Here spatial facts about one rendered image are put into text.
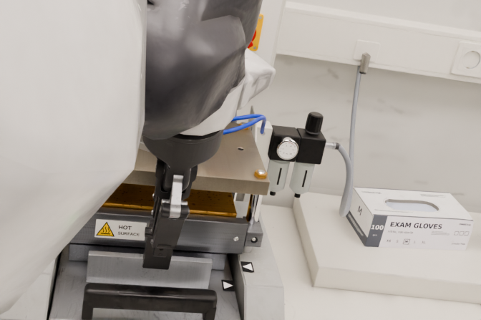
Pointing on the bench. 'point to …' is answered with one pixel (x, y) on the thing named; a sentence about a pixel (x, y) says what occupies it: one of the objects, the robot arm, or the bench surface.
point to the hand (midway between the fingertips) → (159, 245)
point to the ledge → (383, 258)
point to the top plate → (218, 162)
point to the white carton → (409, 219)
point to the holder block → (75, 251)
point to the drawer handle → (148, 299)
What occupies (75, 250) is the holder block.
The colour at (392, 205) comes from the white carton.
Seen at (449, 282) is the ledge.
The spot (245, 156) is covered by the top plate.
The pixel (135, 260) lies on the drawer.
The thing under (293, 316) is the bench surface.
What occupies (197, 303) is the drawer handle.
